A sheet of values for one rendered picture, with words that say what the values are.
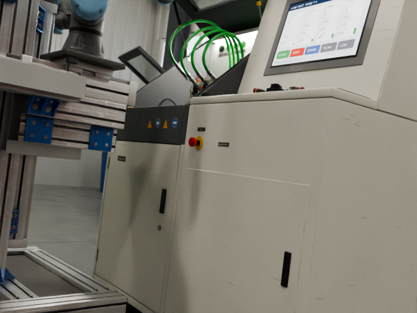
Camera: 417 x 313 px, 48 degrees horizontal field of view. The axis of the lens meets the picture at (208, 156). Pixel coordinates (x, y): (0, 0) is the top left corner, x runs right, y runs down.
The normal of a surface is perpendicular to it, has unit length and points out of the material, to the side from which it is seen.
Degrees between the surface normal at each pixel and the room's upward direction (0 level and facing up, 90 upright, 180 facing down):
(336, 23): 76
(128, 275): 90
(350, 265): 90
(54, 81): 90
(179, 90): 90
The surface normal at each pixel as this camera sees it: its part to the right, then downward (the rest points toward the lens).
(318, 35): -0.74, -0.34
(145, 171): -0.79, -0.11
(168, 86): 0.59, 0.06
